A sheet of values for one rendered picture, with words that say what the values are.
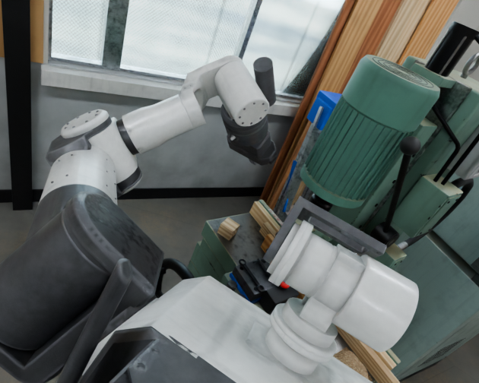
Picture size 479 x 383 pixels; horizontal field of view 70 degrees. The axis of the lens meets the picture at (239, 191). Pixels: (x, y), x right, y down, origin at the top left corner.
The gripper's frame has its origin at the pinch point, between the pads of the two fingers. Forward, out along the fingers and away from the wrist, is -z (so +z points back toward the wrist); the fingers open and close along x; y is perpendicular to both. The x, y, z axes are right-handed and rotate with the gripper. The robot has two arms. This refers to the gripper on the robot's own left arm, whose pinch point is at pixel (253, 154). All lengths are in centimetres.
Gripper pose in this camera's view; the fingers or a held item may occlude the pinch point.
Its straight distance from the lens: 83.0
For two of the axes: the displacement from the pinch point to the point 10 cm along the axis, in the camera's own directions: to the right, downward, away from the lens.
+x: 8.0, 4.8, -3.6
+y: 5.8, -7.7, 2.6
